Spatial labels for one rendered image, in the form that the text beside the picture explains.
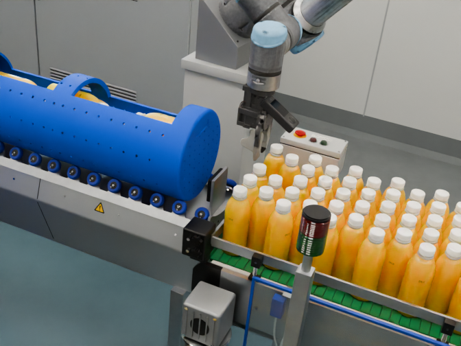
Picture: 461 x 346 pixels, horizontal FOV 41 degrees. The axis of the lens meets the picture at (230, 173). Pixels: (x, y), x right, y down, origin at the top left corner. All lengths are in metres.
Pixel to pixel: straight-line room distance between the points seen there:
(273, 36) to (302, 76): 3.11
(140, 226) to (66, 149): 0.32
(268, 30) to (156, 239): 0.72
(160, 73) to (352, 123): 1.65
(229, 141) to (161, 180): 0.87
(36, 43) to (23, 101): 2.22
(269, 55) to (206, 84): 0.96
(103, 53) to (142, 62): 0.28
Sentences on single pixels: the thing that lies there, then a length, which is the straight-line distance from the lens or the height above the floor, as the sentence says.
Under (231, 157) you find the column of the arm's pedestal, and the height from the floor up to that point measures 0.72.
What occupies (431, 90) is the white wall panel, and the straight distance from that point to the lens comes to 4.51.
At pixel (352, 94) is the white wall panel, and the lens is 4.63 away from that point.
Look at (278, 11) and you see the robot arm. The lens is 1.73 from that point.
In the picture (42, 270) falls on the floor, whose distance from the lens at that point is 3.14.
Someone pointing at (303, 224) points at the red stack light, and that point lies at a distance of 1.35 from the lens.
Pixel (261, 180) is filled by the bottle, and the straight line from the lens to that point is 1.80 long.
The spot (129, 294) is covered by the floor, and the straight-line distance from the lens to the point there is 2.98.
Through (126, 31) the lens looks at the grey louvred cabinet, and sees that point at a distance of 3.73.
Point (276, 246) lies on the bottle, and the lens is 1.69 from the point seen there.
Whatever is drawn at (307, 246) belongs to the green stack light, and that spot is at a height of 1.19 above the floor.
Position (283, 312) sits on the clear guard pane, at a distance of 1.66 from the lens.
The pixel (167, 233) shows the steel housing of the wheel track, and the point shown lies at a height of 0.87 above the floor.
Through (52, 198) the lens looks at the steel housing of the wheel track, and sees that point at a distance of 2.07.
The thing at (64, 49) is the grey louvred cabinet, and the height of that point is 0.61.
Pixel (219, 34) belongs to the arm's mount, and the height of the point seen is 1.22.
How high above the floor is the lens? 1.99
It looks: 30 degrees down
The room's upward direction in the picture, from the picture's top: 6 degrees clockwise
